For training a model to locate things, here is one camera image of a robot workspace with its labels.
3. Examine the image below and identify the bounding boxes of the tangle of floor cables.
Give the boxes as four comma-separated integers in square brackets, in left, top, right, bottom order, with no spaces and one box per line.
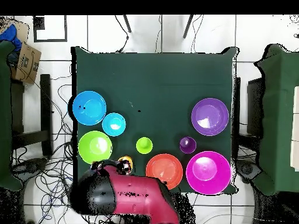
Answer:
[10,67,92,224]

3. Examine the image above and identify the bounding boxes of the black cable with plug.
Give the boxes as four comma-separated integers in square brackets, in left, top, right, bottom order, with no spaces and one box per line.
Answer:
[114,15,130,53]

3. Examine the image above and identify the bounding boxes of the green cup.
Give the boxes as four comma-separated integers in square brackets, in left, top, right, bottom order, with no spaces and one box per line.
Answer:
[135,136,154,155]

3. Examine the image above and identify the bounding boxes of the black stand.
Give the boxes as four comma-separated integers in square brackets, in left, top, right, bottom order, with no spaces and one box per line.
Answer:
[246,78,265,136]

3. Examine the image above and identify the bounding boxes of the cardboard box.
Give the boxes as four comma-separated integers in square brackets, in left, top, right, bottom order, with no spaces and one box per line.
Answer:
[10,41,42,85]

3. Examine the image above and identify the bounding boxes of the black bench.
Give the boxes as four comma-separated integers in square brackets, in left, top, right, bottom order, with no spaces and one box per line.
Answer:
[10,73,53,157]

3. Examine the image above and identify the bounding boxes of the green bowl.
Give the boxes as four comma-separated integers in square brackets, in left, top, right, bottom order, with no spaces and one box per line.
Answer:
[78,130,113,166]

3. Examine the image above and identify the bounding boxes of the black tripod leg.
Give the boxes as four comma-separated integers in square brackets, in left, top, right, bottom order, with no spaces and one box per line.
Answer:
[182,15,194,39]
[123,15,132,33]

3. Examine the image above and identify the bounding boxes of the black square frame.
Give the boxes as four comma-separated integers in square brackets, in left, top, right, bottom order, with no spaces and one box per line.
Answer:
[33,15,68,43]

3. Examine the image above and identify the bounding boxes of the dark green tablecloth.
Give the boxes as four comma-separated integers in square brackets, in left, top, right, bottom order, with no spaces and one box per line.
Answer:
[71,46,240,195]

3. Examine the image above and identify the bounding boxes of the large pink bowl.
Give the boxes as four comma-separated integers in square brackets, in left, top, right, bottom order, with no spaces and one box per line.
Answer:
[186,150,232,195]

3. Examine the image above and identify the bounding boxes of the orange cup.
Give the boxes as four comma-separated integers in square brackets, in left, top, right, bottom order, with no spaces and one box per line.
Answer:
[117,155,134,174]

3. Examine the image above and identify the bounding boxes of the purple cup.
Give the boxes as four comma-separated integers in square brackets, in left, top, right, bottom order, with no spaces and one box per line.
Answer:
[179,136,197,155]

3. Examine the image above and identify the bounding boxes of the dark grey stand base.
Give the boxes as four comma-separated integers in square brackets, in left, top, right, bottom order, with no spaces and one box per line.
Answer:
[235,159,263,183]
[11,157,50,181]

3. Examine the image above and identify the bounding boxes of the orange bowl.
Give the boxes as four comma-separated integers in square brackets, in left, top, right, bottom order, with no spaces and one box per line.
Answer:
[145,153,183,190]

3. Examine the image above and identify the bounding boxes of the large blue bowl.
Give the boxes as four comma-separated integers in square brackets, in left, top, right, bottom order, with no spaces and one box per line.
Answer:
[72,90,107,126]

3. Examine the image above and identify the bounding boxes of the green cloth covered table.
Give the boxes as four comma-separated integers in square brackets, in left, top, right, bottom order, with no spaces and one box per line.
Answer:
[253,43,299,197]
[0,40,24,192]

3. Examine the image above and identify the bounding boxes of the blue cloth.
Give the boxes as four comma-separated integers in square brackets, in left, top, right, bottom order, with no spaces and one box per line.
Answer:
[0,23,23,52]

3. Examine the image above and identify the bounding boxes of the purple bowl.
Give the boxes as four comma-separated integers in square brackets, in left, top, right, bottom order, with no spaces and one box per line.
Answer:
[190,97,230,137]

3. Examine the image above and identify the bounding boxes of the small blue bowl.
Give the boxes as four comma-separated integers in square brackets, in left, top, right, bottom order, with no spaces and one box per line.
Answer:
[102,112,127,137]

